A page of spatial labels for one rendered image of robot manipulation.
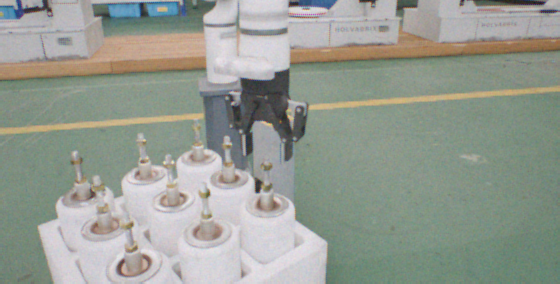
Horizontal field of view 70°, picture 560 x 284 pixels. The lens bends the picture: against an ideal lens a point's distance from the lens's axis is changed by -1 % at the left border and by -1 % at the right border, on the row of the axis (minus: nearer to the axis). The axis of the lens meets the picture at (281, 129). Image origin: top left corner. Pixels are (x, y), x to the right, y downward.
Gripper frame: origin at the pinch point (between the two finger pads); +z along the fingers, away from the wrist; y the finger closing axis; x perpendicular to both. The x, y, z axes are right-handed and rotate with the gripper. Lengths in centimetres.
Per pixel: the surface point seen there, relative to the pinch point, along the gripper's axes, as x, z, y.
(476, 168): -83, 36, -34
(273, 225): 3.6, 11.4, -3.1
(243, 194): -2.8, 11.7, 6.6
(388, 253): -27.9, 35.6, -17.2
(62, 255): 19.9, 17.6, 29.3
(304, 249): -0.2, 17.6, -7.1
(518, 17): -304, 11, -50
